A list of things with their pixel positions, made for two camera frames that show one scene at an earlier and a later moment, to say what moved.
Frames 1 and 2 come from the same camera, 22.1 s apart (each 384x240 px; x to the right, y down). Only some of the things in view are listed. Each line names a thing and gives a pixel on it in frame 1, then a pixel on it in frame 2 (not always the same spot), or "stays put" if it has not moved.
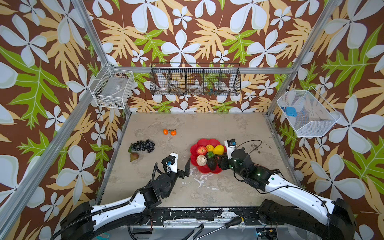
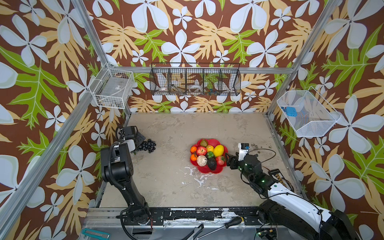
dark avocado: (212, 163) stays put
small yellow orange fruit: (209, 147) stays put
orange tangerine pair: (173, 132) -> (193, 157)
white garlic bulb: (201, 160) stays put
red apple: (201, 150) stays put
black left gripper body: (179, 174) -> (140, 137)
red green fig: (133, 156) -> (204, 142)
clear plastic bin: (309, 114) stays put
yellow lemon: (218, 149) stays put
